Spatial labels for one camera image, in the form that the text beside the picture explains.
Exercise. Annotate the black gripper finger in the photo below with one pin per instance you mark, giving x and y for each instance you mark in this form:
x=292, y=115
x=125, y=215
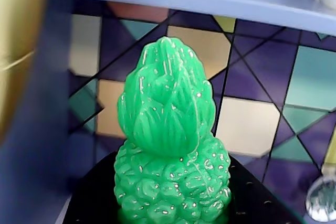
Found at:
x=97, y=197
x=254, y=203

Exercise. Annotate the green plastic pineapple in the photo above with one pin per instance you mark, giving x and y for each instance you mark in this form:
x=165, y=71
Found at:
x=170, y=119

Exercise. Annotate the gold toy faucet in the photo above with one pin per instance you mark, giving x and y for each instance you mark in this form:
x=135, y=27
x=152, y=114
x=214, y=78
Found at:
x=18, y=37

